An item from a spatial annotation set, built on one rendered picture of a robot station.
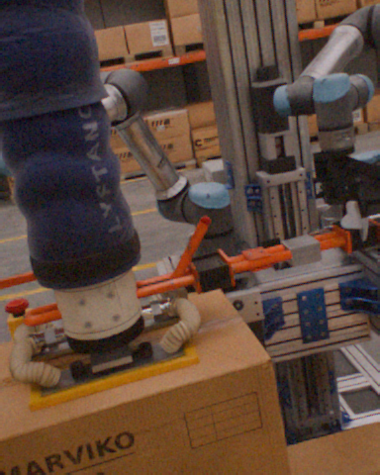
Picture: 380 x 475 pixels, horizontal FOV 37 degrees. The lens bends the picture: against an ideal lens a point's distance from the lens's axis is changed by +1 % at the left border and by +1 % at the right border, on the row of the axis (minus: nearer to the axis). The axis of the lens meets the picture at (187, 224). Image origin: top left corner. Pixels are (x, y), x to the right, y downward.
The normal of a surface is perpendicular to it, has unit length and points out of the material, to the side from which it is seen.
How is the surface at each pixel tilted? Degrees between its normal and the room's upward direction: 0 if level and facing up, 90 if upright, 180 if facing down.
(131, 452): 90
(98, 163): 69
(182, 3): 90
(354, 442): 0
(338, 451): 0
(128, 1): 90
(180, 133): 91
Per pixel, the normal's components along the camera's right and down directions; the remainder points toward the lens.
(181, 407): 0.21, 0.25
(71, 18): 0.76, -0.26
